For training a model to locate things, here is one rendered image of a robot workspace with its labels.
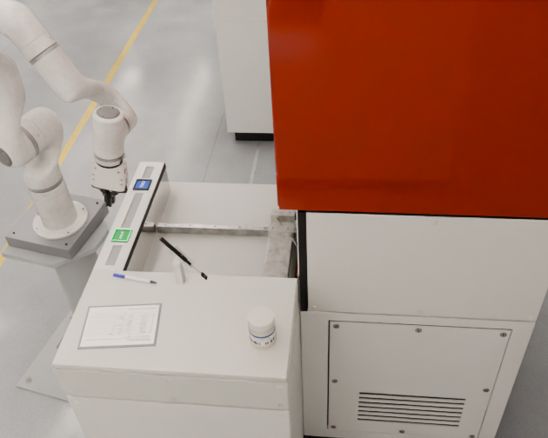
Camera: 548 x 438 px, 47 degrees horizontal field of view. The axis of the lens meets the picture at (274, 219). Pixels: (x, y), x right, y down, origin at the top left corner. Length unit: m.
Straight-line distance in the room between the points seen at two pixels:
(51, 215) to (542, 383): 2.06
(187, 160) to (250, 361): 2.48
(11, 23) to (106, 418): 1.10
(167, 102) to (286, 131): 3.14
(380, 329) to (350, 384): 0.32
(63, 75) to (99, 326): 0.68
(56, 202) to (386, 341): 1.17
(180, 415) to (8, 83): 1.06
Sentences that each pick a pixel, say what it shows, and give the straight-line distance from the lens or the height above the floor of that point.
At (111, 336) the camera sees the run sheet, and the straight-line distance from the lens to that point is 1.79.
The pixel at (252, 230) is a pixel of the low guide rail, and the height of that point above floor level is 0.85.
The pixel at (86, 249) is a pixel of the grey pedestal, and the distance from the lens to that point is 2.28.
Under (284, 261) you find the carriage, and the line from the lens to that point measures 2.02.
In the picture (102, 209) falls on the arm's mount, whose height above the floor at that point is 0.86.
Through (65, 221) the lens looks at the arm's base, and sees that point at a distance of 2.28.
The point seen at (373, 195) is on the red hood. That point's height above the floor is 1.28.
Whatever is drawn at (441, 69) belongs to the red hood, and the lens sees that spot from 1.44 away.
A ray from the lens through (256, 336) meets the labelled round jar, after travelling 1.65.
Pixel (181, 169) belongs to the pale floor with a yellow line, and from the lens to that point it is 3.93.
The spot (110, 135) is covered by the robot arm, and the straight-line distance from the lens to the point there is 1.78.
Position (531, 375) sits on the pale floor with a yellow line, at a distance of 2.95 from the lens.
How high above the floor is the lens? 2.32
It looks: 42 degrees down
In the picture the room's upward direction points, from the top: 4 degrees counter-clockwise
